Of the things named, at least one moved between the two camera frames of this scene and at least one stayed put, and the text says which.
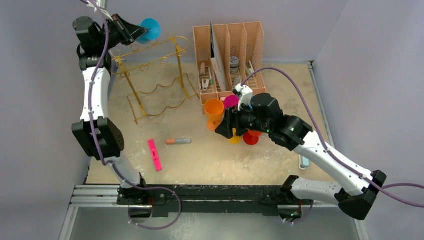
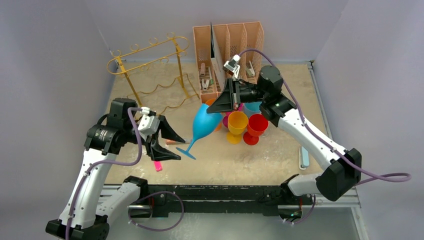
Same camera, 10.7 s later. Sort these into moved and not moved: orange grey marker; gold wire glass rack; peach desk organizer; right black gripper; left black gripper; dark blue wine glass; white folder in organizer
Moved: left black gripper; dark blue wine glass; right black gripper
Not moved: gold wire glass rack; orange grey marker; peach desk organizer; white folder in organizer
